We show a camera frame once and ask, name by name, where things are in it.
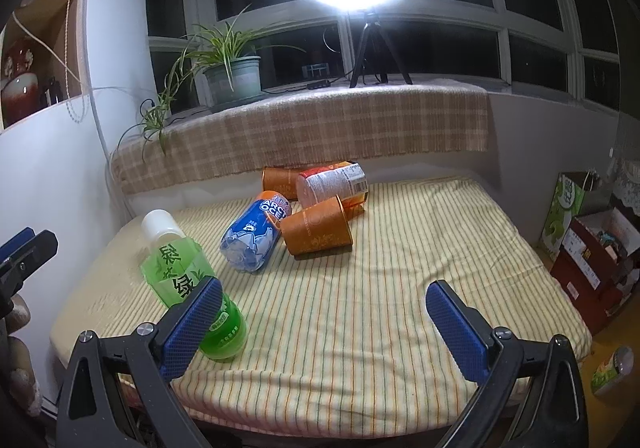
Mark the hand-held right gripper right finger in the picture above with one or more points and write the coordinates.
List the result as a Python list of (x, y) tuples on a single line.
[(457, 333)]

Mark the green white carton box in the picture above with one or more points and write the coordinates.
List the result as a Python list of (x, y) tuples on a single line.
[(565, 208)]

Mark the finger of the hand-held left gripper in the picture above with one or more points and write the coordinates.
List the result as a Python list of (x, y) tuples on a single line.
[(40, 250), (20, 240)]

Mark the orange bottle white label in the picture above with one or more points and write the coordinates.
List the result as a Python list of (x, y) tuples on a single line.
[(332, 183)]

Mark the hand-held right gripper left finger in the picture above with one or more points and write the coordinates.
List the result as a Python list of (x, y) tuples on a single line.
[(192, 328)]

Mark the person's left hand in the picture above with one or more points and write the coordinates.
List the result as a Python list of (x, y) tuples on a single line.
[(22, 368)]

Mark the red cardboard box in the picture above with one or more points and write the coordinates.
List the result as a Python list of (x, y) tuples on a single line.
[(580, 268)]

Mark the red ceramic jar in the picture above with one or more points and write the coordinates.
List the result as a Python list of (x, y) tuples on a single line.
[(17, 88)]

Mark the striped bed sheet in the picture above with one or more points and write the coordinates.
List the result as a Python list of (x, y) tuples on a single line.
[(380, 288)]

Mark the wooden shelf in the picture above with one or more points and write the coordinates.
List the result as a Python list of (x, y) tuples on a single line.
[(65, 28)]

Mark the plaid cloth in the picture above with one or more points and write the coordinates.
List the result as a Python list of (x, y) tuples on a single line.
[(350, 128)]

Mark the black power strip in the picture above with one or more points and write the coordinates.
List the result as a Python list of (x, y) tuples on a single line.
[(318, 84)]

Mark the black tripod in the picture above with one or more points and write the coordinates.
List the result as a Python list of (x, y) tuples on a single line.
[(370, 41)]

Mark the white window frame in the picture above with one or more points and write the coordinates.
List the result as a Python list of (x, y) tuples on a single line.
[(504, 58)]

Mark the green plastic bottle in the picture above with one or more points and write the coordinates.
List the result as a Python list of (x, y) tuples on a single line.
[(170, 273)]

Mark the potted spider plant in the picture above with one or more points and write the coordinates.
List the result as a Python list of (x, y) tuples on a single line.
[(235, 78)]

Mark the blue label plastic bottle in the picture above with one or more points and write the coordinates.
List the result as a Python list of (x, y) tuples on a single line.
[(252, 233)]

